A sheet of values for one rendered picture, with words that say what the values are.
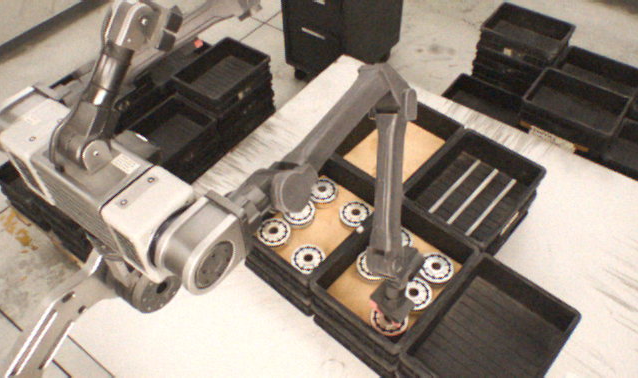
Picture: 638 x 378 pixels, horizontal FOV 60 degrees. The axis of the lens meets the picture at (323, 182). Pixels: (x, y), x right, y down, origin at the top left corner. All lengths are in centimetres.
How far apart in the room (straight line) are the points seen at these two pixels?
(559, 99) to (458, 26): 143
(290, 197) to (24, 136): 50
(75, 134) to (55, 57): 318
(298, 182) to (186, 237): 23
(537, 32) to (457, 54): 74
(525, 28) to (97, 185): 266
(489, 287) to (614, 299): 44
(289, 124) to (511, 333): 116
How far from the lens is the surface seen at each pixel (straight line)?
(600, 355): 185
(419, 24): 410
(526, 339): 164
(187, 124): 280
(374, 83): 121
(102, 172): 104
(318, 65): 334
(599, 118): 285
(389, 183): 127
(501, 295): 169
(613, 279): 200
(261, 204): 100
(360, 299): 161
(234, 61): 295
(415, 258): 139
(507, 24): 330
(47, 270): 296
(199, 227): 94
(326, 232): 174
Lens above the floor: 224
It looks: 49 degrees down
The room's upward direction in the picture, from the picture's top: 1 degrees counter-clockwise
